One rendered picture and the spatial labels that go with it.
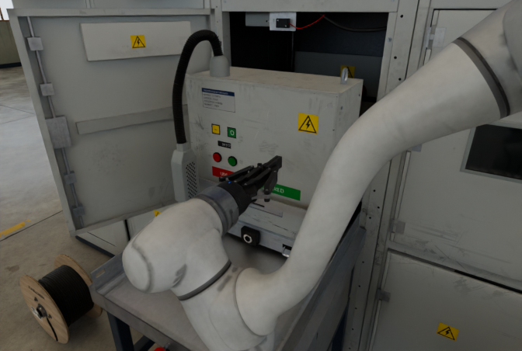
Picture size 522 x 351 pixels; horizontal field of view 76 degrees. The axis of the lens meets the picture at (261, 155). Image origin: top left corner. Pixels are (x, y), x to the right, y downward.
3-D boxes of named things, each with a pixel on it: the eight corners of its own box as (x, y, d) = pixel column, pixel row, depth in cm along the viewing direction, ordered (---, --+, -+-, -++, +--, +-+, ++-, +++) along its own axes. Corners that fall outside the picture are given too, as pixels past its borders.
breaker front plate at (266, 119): (321, 255, 98) (335, 96, 79) (195, 210, 121) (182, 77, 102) (323, 252, 100) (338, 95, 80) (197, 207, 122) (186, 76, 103)
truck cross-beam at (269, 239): (328, 271, 99) (330, 255, 96) (190, 218, 124) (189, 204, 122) (335, 261, 103) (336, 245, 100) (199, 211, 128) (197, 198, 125)
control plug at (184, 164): (186, 205, 107) (180, 154, 100) (175, 200, 109) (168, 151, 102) (201, 194, 113) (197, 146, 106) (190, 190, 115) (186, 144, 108)
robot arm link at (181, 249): (172, 204, 63) (208, 262, 63) (98, 251, 51) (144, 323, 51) (204, 185, 56) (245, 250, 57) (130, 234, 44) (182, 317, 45)
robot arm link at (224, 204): (224, 248, 60) (243, 231, 64) (222, 205, 56) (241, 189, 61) (186, 233, 64) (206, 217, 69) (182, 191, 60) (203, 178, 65)
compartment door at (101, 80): (67, 228, 122) (5, 8, 93) (219, 181, 156) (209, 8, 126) (70, 238, 117) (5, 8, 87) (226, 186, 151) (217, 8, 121)
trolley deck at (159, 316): (279, 423, 69) (280, 405, 67) (92, 301, 98) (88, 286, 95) (364, 242, 122) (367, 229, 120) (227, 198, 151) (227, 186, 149)
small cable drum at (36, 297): (111, 326, 181) (96, 269, 165) (72, 359, 164) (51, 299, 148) (68, 296, 200) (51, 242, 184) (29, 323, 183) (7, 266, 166)
